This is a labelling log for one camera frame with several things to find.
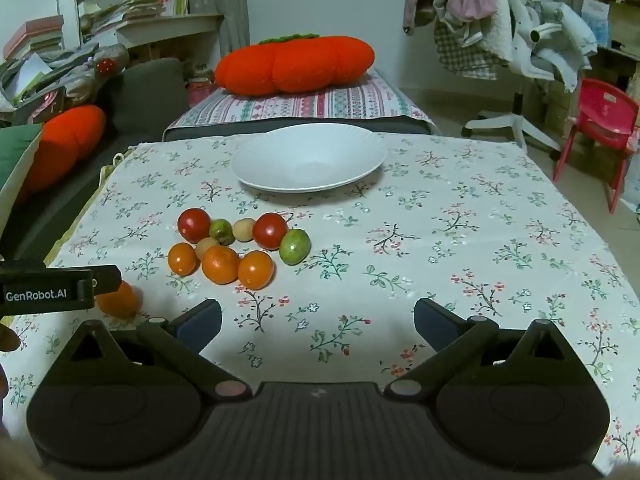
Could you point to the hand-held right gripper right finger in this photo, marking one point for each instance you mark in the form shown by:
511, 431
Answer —
436, 322

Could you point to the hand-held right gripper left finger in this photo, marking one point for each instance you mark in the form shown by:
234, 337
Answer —
200, 322

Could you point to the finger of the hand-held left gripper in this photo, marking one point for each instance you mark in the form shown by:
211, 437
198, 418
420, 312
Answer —
107, 279

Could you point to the orange cherry tomato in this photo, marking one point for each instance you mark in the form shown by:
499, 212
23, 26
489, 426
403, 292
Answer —
182, 259
120, 302
255, 270

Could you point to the orange mandarin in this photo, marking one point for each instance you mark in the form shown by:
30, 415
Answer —
220, 265

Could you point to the beige longan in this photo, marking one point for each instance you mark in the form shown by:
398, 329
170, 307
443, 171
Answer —
205, 246
243, 230

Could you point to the small green cherry tomato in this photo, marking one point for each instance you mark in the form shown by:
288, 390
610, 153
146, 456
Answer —
221, 231

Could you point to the red cherry tomato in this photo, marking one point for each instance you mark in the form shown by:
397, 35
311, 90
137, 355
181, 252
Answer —
195, 225
270, 230

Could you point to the large green tomato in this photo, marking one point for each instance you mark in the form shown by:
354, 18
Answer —
294, 246

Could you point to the white paper plate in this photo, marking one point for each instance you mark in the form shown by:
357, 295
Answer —
305, 157

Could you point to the person's left hand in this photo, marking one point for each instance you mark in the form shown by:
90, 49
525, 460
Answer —
7, 340

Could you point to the floral tablecloth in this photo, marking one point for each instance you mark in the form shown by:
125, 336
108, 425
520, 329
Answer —
450, 260

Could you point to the green cushion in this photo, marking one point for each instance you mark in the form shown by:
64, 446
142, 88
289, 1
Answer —
15, 160

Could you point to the small orange persimmon cushion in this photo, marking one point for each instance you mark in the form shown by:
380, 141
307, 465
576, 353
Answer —
65, 142

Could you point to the striped patterned cushion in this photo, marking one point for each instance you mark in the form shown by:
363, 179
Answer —
310, 102

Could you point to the stack of books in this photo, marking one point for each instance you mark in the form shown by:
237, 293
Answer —
35, 37

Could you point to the white bookshelf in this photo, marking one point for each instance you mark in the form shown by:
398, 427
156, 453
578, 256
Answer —
165, 25

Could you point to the red plastic chair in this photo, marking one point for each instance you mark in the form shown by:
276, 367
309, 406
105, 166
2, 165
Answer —
602, 115

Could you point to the large orange persimmon cushion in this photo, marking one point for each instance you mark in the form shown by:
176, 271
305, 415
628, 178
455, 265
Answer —
295, 62

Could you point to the white office chair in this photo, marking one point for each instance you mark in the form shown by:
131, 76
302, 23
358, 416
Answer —
525, 45

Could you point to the pile of hanging clothes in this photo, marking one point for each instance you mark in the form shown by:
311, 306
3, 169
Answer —
465, 0

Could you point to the blue and white box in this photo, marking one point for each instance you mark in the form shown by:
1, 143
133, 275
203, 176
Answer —
595, 20

